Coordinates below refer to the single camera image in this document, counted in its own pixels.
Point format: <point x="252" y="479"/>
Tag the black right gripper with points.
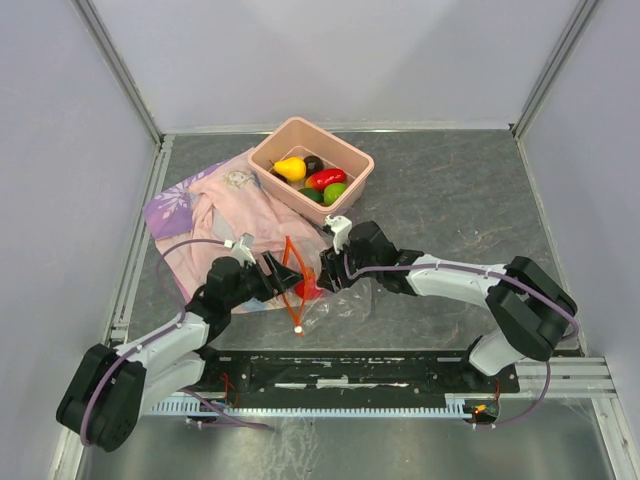
<point x="330" y="269"/>

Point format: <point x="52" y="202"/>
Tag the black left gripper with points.
<point x="280" y="278"/>

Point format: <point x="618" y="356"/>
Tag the red fake tomato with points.
<point x="308" y="290"/>

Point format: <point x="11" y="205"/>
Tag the clear zip top bag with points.
<point x="308" y="304"/>

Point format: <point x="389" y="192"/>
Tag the dark green fake vegetable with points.
<point x="312" y="194"/>

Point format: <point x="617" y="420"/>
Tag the green fake apple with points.
<point x="333" y="192"/>

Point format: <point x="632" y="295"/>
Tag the red fake pepper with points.
<point x="319" y="181"/>

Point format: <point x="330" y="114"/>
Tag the yellow fake pear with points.
<point x="291" y="169"/>

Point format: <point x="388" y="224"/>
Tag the dark purple fake eggplant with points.
<point x="313" y="165"/>

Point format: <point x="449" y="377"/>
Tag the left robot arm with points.
<point x="113" y="387"/>

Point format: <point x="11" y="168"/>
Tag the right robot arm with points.
<point x="532" y="312"/>

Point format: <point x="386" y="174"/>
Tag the pink purple printed cloth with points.
<point x="222" y="203"/>

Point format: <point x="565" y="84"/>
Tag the pink plastic tub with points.
<point x="299" y="137"/>

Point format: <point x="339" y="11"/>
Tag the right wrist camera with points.
<point x="339" y="227"/>

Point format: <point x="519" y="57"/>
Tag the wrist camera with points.
<point x="339" y="227"/>
<point x="241" y="250"/>

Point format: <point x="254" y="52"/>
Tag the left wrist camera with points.
<point x="241" y="250"/>

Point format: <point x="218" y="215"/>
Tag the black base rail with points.
<point x="238" y="372"/>

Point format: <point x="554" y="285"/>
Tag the light blue cable duct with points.
<point x="326" y="403"/>

